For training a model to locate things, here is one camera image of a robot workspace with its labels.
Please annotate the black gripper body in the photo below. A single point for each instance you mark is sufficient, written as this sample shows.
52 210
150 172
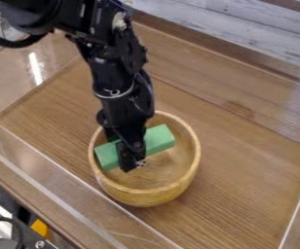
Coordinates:
130 101

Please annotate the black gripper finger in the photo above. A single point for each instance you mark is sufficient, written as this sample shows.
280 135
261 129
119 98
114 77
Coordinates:
110 122
130 156

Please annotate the green rectangular block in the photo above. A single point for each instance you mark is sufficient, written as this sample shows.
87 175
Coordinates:
158 140

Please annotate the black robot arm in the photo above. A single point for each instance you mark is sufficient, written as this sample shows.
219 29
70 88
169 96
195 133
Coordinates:
98 26

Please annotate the brown wooden bowl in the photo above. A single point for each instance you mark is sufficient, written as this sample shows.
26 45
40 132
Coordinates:
162 179

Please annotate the clear acrylic tray wall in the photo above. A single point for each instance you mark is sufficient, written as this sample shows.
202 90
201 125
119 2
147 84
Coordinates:
76 211

